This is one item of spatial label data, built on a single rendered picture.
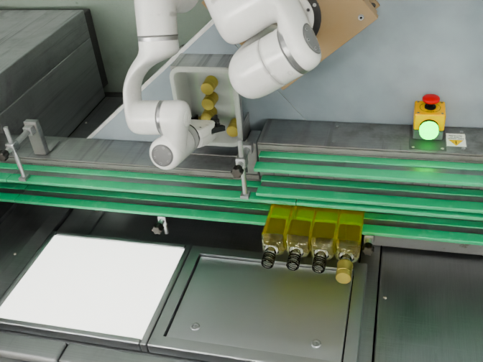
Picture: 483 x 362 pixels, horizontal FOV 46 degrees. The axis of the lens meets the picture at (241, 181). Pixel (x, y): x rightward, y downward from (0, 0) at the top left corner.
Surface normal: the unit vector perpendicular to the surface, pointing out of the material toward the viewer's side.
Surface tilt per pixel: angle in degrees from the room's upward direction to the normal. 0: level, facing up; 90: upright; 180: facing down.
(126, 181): 90
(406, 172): 90
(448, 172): 90
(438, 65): 0
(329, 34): 1
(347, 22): 1
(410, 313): 90
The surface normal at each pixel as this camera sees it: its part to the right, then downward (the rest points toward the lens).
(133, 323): -0.09, -0.81
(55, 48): 0.97, 0.07
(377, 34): -0.24, 0.58
